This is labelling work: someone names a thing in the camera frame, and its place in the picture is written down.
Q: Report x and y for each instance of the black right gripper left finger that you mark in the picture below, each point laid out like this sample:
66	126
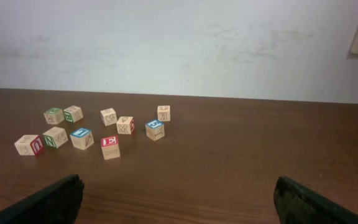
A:
57	203

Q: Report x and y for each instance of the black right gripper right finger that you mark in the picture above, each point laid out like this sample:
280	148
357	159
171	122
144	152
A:
297	204

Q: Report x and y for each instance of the wooden block red U side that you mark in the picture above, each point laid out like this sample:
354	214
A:
29	145

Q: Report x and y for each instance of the green N wooden block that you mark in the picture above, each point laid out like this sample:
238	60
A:
55	137

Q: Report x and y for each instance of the blue I wooden block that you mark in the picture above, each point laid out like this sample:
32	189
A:
82	138

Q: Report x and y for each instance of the red E wooden block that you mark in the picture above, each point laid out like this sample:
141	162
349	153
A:
110	147

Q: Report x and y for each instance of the blue 5 wooden block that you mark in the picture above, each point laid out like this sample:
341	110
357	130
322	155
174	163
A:
155	129

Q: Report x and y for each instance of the green R wooden block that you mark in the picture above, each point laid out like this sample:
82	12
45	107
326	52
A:
54	116

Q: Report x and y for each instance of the green B wooden block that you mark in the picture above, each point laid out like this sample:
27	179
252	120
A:
73	114

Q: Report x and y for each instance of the wooden M block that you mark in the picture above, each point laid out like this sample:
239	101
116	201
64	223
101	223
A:
125	125

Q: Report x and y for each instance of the plain wooden K block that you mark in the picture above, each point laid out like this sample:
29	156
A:
163	113

